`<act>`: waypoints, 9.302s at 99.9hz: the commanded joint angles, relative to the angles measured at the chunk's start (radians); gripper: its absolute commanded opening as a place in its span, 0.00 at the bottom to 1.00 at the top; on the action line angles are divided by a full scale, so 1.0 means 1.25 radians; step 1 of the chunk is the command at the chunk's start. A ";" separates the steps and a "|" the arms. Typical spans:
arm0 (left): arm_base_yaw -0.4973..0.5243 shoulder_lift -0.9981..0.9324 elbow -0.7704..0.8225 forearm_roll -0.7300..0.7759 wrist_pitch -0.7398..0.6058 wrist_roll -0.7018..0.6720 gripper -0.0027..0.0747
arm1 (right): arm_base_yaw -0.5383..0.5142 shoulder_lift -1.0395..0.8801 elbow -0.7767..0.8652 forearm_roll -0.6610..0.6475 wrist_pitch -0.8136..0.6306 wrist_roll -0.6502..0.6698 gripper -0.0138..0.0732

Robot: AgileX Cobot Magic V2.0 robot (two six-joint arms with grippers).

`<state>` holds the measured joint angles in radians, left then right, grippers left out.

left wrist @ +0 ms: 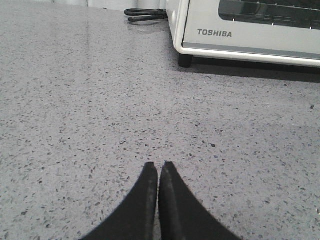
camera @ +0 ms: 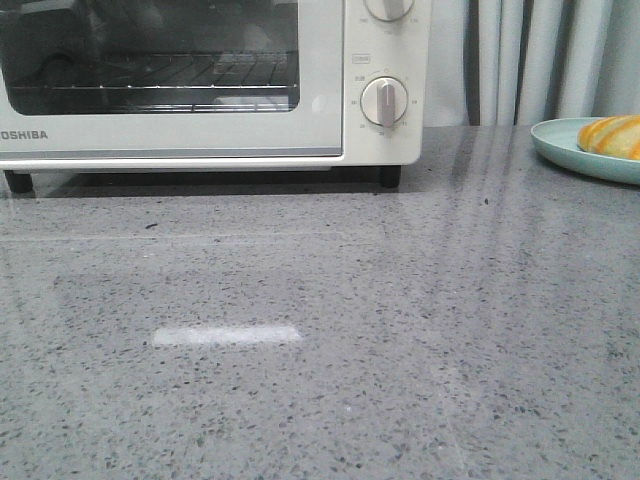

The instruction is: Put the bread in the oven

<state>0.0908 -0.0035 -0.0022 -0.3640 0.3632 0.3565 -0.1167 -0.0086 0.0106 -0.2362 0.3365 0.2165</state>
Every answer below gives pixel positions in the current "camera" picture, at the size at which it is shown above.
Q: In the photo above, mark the white Toshiba toaster oven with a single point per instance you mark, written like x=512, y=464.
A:
x=371, y=49

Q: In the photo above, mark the metal wire oven rack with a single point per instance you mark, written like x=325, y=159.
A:
x=219, y=82

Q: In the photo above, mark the glass oven door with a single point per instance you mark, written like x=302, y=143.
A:
x=31, y=31

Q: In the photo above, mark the upper white oven knob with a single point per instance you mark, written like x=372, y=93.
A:
x=388, y=10

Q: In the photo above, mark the golden croissant bread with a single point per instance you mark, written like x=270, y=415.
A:
x=615, y=136

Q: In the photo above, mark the teal round plate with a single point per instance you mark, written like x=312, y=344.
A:
x=557, y=141

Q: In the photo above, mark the grey pleated curtain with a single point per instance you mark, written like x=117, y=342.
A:
x=521, y=62

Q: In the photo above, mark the lower white oven knob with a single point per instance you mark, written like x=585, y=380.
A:
x=384, y=101

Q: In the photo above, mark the white oven knob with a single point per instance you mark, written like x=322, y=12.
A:
x=384, y=101
x=388, y=10

